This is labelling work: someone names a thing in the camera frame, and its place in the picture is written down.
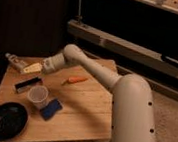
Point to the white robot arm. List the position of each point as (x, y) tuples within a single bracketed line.
[(132, 109)]

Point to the black ceramic bowl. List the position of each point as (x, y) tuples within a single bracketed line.
[(13, 118)]

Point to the wooden table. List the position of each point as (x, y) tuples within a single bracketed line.
[(85, 115)]

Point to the white tube bottle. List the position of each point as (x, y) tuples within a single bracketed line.
[(16, 62)]

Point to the black case handle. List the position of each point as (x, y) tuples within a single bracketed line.
[(169, 60)]

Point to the white black sponge block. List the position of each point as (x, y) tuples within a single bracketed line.
[(25, 85)]

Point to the long grey case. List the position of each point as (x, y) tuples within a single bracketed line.
[(121, 46)]

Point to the blue sponge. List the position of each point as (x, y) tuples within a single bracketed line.
[(50, 109)]

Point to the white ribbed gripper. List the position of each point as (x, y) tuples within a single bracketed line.
[(49, 65)]

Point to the clear plastic cup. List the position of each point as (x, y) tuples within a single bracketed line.
[(38, 95)]

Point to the metal pole stand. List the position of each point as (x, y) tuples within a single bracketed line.
[(79, 17)]

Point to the orange carrot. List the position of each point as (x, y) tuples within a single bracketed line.
[(74, 79)]

